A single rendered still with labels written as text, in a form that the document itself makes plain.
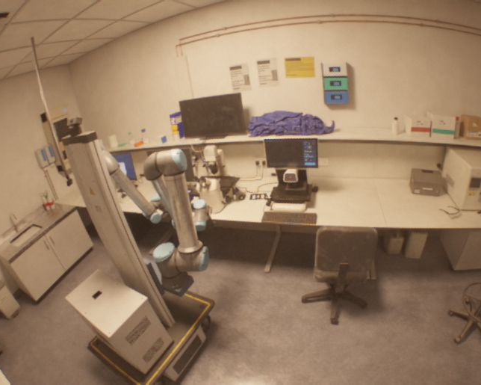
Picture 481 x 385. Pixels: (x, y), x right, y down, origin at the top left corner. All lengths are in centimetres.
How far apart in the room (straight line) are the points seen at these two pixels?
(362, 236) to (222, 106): 179
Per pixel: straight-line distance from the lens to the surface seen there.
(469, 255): 290
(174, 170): 133
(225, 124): 261
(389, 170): 278
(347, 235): 161
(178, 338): 195
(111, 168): 176
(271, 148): 212
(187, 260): 151
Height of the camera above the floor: 190
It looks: 27 degrees down
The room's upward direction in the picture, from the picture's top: 9 degrees counter-clockwise
